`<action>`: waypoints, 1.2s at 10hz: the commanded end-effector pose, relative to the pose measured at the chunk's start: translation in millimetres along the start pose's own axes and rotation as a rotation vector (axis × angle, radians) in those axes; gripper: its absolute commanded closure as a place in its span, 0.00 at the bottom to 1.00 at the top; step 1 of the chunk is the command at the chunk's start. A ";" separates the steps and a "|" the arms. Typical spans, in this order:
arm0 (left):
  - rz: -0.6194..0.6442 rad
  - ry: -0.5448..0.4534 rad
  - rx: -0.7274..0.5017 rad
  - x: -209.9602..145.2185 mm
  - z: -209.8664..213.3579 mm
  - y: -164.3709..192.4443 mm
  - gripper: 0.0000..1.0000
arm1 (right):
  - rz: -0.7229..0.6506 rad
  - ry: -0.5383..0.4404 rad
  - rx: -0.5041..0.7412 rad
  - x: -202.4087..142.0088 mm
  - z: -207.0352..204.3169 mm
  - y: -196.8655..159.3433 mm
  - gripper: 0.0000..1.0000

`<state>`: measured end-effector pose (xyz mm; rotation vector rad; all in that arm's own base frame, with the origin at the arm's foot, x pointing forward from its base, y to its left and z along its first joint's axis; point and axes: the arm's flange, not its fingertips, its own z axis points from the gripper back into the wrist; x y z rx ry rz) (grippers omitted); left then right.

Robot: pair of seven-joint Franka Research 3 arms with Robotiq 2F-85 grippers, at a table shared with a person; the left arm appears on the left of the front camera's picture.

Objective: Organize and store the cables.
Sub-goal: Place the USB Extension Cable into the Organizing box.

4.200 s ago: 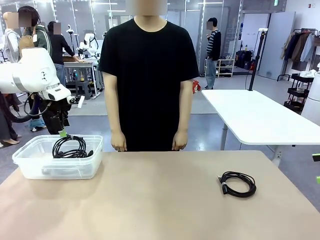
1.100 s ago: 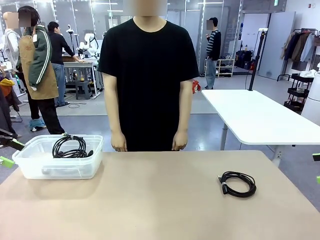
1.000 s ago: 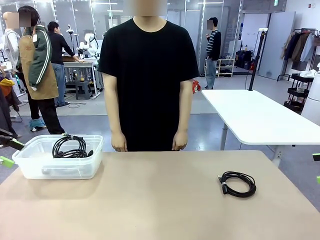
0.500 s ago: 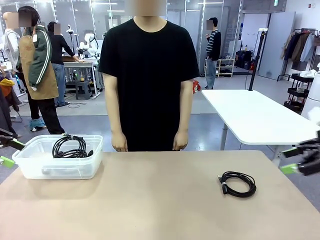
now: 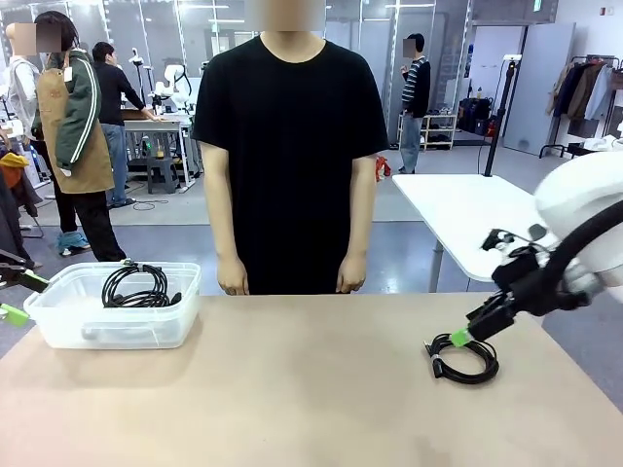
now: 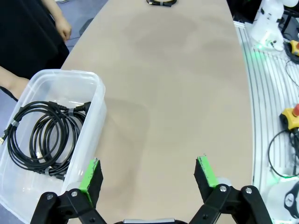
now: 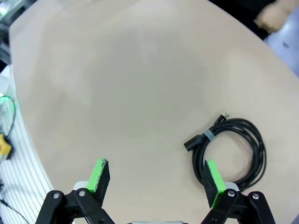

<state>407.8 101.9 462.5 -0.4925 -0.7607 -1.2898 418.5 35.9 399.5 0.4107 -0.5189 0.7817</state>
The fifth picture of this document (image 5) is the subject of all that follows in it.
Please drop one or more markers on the white shirted mannequin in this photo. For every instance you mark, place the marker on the white shirted mannequin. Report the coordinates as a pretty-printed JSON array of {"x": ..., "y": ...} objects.
[{"x": 22, "y": 82}]

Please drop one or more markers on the man in black sweater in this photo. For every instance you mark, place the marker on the man in black sweater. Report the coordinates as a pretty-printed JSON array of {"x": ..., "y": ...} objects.
[{"x": 112, "y": 92}]

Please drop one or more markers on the woman in brown apron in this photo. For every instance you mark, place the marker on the woman in brown apron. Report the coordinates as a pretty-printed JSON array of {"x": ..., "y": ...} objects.
[{"x": 73, "y": 121}]

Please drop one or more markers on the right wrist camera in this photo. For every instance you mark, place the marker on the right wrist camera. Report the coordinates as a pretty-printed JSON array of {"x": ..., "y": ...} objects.
[{"x": 494, "y": 239}]

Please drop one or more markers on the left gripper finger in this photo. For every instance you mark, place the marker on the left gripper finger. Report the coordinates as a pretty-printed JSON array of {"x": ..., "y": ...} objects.
[
  {"x": 24, "y": 277},
  {"x": 17, "y": 317}
]

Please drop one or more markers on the clothes rack with coats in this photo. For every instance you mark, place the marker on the clothes rack with coats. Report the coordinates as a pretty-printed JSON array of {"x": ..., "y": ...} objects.
[{"x": 584, "y": 92}]

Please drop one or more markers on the red orange object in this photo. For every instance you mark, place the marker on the red orange object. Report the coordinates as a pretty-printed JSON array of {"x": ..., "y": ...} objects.
[{"x": 383, "y": 168}]

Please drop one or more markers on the white shoe rack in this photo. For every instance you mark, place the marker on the white shoe rack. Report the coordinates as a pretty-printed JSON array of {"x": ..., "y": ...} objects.
[{"x": 440, "y": 130}]

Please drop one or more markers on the grey partition panel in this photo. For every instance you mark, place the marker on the grey partition panel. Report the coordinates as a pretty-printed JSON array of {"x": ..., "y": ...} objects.
[{"x": 540, "y": 87}]

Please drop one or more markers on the dark garment on stand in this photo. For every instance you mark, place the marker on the dark garment on stand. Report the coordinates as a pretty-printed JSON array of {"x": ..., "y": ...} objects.
[{"x": 14, "y": 219}]

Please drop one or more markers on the man in striped sweater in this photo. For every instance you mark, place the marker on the man in striped sweater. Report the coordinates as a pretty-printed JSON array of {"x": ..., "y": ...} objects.
[{"x": 416, "y": 87}]

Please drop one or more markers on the white workbench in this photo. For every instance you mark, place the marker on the white workbench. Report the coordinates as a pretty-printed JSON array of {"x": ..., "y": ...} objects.
[{"x": 165, "y": 126}]

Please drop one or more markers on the person's left hand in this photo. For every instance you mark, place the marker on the person's left hand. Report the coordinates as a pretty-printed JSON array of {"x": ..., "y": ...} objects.
[{"x": 352, "y": 276}]

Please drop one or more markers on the person's right hand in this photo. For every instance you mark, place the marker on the person's right hand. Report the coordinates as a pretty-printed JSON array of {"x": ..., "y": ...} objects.
[{"x": 233, "y": 277}]

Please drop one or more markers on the white table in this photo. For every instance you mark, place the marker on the white table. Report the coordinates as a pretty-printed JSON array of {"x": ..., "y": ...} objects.
[{"x": 462, "y": 209}]

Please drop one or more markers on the clear plastic storage bin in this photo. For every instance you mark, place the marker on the clear plastic storage bin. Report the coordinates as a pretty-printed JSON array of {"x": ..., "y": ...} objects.
[{"x": 121, "y": 331}]

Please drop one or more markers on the black pole with white camera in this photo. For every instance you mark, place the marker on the black pole with white camera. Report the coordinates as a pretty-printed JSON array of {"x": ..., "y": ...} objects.
[{"x": 501, "y": 117}]

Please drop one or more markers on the black bags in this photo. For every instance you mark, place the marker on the black bags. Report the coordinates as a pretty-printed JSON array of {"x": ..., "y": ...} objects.
[{"x": 474, "y": 114}]

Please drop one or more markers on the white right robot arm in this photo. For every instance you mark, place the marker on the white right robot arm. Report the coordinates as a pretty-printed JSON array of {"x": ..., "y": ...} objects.
[{"x": 584, "y": 194}]

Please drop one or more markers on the orange cloth bundle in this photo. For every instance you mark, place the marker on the orange cloth bundle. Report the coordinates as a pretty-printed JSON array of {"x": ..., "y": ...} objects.
[{"x": 12, "y": 163}]

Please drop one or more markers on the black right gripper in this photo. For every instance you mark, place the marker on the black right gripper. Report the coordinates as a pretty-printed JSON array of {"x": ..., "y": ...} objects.
[{"x": 518, "y": 272}]

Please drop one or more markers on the black utility cart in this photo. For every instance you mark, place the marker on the black utility cart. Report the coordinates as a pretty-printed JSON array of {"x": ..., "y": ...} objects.
[{"x": 589, "y": 153}]

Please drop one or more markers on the grey plastic stool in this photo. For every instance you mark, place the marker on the grey plastic stool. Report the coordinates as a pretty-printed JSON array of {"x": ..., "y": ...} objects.
[{"x": 163, "y": 168}]

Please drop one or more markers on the person's black t-shirt torso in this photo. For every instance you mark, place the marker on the person's black t-shirt torso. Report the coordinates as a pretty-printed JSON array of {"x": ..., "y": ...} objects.
[{"x": 292, "y": 170}]

